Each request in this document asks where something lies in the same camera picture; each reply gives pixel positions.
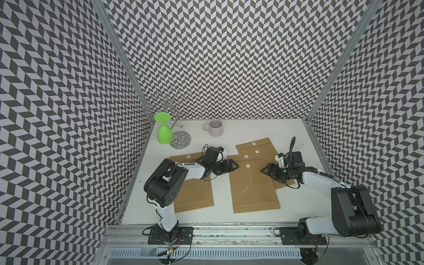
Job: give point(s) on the metal wire cup rack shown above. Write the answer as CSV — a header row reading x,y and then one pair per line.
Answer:
x,y
168,103

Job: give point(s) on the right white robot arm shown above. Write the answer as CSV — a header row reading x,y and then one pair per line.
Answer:
x,y
352,210

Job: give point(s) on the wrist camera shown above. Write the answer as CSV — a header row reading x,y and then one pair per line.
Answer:
x,y
221,154
281,159

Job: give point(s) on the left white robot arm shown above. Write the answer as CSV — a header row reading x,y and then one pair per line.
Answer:
x,y
164,185

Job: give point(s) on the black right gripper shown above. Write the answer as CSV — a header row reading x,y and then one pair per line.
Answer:
x,y
270,166

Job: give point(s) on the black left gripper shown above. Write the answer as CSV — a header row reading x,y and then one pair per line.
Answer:
x,y
231,169

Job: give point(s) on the aluminium front rail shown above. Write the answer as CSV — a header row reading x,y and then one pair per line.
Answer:
x,y
203,235

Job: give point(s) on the green plastic goblet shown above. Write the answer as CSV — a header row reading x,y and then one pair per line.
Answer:
x,y
164,132

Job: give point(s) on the clear plastic cup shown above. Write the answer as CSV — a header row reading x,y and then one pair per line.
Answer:
x,y
296,144

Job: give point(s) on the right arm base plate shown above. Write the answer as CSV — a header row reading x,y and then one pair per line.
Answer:
x,y
303,236

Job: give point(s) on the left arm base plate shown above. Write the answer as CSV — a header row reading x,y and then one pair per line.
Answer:
x,y
181,235

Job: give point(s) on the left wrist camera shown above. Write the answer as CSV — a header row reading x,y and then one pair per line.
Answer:
x,y
221,154

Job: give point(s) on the pale pink ceramic mug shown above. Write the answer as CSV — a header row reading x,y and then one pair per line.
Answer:
x,y
214,128

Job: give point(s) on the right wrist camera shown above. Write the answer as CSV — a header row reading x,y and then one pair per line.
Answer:
x,y
281,159

